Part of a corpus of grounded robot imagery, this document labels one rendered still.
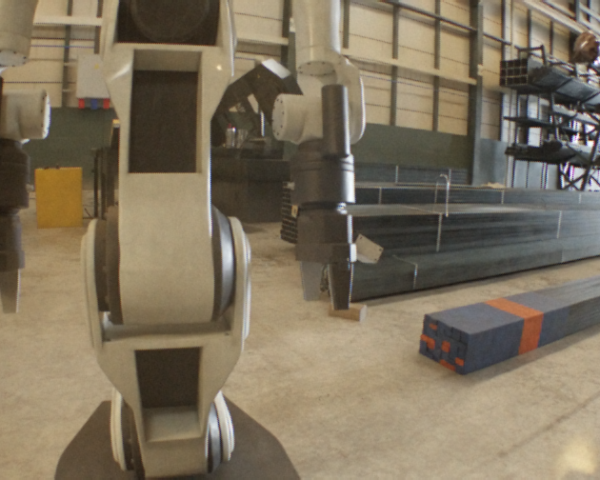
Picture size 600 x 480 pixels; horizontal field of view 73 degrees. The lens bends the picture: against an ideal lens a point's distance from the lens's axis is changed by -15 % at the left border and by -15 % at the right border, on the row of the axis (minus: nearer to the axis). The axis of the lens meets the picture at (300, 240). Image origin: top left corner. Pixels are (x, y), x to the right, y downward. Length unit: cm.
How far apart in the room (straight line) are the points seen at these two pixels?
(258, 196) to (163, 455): 424
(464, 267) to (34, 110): 263
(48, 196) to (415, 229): 335
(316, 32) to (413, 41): 1192
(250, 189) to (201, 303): 429
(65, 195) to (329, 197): 418
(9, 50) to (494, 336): 168
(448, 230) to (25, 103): 277
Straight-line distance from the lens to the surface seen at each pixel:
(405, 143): 1188
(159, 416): 72
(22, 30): 67
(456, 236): 317
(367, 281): 241
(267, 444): 99
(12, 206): 61
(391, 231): 275
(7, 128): 62
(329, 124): 61
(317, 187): 61
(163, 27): 63
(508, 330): 187
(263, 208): 488
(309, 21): 70
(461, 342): 171
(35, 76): 907
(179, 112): 59
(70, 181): 467
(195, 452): 75
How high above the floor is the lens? 75
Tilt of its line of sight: 11 degrees down
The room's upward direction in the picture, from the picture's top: 2 degrees clockwise
